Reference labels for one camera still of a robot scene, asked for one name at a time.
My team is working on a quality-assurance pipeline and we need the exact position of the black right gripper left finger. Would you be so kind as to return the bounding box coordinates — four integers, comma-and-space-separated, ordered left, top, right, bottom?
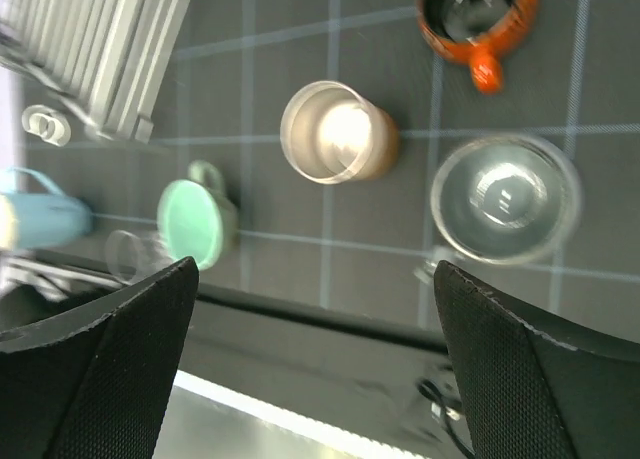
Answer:
1, 257, 199, 458

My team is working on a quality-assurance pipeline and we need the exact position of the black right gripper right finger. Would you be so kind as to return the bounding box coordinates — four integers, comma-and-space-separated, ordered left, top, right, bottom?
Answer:
433, 261, 639, 458

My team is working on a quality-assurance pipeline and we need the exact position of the cream cup with cork band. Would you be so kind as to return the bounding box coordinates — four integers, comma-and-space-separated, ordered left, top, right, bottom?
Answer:
280, 80, 400, 185

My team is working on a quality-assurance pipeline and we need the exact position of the orange glazed ceramic mug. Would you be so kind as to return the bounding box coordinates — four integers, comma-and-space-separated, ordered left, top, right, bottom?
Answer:
417, 0, 538, 94

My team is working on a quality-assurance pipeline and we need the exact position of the grey rack hook front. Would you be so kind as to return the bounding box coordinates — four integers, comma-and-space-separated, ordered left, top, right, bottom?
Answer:
21, 105, 71, 147

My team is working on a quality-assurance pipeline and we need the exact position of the grey metal dish rack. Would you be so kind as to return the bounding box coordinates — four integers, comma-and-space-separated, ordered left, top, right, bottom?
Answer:
1, 0, 191, 143

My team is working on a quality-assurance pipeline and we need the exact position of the small clear glass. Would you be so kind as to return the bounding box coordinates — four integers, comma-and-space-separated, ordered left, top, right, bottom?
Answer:
104, 230, 172, 285

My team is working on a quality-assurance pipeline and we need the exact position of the light blue cup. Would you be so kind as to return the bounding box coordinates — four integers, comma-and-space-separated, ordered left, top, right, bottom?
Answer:
1, 167, 94, 252

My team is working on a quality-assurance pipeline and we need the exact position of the mint green mug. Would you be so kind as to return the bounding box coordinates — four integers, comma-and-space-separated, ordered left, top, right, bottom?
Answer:
156, 160, 239, 271

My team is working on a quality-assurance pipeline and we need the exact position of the grey ceramic mug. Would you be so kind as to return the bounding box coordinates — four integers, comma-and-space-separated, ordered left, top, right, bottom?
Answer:
415, 133, 584, 282

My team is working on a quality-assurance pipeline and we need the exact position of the black grid mat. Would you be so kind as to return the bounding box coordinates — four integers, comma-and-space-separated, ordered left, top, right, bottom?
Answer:
20, 0, 639, 341

